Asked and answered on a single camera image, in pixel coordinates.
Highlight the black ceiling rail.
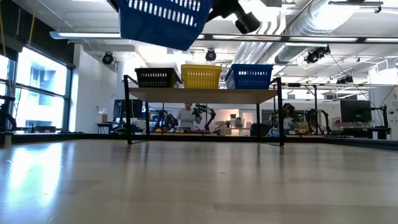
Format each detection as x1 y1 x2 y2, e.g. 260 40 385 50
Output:
328 0 384 14

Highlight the silver ventilation duct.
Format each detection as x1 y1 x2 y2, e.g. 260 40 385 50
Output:
231 0 358 65

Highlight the large window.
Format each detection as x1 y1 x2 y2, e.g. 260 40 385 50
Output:
0 46 74 133

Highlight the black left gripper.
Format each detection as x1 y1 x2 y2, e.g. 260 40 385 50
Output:
207 0 261 35

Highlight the black track spotlight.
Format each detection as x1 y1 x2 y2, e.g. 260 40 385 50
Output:
303 45 331 65

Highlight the long ceiling light bar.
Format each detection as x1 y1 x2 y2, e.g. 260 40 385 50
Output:
49 30 398 44

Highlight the person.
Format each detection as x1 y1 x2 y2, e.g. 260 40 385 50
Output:
281 102 300 131
176 102 200 130

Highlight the black plastic basket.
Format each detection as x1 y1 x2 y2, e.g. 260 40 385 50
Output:
134 67 183 89

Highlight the black bin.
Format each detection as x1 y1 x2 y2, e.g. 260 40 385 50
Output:
250 123 271 137

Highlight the stack of small boxes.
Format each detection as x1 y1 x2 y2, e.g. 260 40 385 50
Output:
216 113 249 137

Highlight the wooden shelf with black legs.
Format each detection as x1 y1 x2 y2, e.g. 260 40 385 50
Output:
123 74 285 147

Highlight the black aluminium table frame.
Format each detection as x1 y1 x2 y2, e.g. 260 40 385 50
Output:
12 133 398 151

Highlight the black monitor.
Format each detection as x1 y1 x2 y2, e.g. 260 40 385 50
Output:
340 99 373 124
113 98 144 119

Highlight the blue plastic basket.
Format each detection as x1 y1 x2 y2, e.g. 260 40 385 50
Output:
117 0 213 52
228 63 274 70
224 65 274 90

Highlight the yellow cable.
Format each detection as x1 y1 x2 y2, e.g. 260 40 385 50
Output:
29 0 37 47

